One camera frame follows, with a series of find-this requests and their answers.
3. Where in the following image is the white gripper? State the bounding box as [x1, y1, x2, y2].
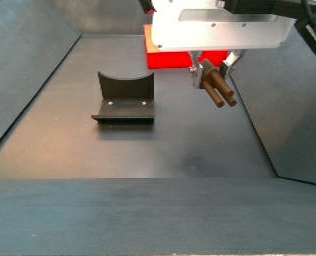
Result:
[151, 0, 294, 89]

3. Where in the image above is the brown three prong object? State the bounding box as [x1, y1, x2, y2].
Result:
[200, 58, 236, 108]

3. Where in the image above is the black curved fixture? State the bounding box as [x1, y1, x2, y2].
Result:
[91, 72, 155, 123]

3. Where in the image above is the red block with holes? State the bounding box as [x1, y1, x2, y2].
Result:
[143, 24, 227, 69]

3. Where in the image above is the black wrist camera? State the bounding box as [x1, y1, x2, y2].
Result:
[223, 0, 316, 54]

